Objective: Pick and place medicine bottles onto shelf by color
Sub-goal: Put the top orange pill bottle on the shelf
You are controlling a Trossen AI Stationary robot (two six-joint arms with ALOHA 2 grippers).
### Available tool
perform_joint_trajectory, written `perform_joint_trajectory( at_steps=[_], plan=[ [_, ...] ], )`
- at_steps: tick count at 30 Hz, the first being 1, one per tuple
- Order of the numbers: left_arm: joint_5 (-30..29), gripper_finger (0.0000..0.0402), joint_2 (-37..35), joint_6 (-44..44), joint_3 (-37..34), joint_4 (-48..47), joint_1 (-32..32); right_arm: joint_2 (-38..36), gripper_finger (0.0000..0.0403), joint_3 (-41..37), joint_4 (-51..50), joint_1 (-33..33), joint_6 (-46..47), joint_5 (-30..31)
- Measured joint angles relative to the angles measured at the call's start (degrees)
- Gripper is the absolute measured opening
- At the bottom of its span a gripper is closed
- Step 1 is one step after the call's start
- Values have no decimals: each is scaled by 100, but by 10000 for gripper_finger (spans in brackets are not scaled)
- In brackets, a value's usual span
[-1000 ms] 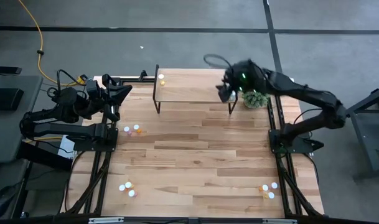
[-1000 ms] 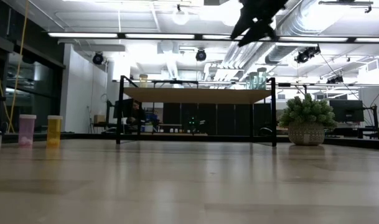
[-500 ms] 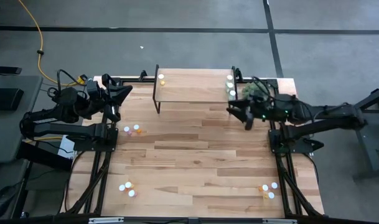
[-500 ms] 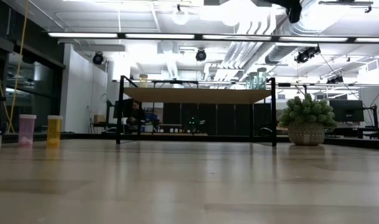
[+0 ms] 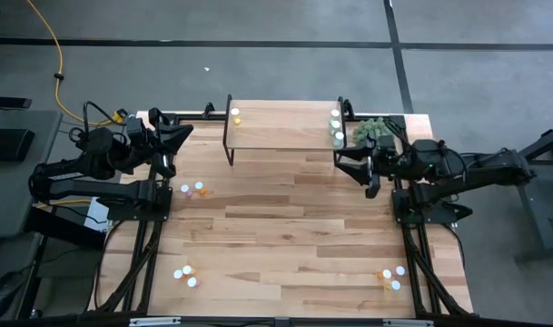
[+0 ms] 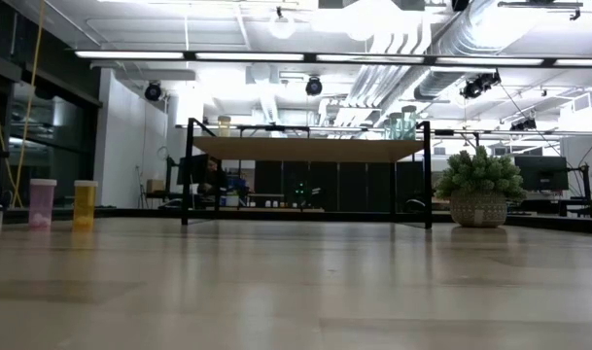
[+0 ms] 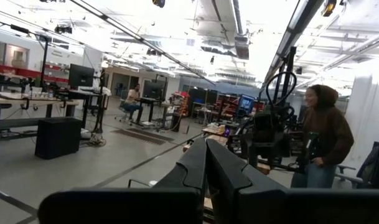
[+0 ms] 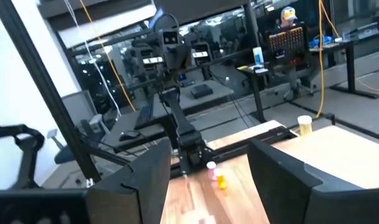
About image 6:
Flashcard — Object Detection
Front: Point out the amber medicine bottle white cap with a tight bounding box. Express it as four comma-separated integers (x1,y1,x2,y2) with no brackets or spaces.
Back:
72,180,99,232

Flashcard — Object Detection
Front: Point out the pink medicine bottle white cap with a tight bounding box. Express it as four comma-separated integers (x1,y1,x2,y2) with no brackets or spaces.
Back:
28,178,58,230

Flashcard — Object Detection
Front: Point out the green plant in woven pot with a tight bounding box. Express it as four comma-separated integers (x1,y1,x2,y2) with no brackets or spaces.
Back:
434,145,528,229

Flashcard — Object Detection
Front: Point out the white globe ceiling lamp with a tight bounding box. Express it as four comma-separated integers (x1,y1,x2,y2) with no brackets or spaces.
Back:
267,16,297,41

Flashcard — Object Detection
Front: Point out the black computer monitor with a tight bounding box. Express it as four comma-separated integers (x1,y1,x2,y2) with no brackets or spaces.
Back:
513,155,570,193
176,154,210,187

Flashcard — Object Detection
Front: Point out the dark cabinet row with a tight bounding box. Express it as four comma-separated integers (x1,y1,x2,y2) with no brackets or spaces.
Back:
253,159,427,213

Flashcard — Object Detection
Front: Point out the black beam with light strips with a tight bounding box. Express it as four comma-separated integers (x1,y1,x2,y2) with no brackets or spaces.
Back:
73,49,592,69

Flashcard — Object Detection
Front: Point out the person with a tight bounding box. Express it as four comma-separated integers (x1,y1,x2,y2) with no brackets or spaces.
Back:
196,156,229,196

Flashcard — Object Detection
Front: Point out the silver ventilation duct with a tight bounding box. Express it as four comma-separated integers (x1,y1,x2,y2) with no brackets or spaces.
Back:
412,0,552,102

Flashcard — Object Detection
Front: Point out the black hanging camera cluster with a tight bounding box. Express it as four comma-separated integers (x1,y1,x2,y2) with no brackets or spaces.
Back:
459,71,503,101
510,116,539,132

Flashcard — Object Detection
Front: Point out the wooden shelf black metal frame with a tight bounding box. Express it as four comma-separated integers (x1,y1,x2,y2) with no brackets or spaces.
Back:
181,118,434,230

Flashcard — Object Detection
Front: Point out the black aluminium rig frame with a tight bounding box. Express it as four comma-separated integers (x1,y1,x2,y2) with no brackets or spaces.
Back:
3,206,592,235

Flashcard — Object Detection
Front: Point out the yellow extension cable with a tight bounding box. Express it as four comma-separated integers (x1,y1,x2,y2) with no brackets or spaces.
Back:
0,0,47,209

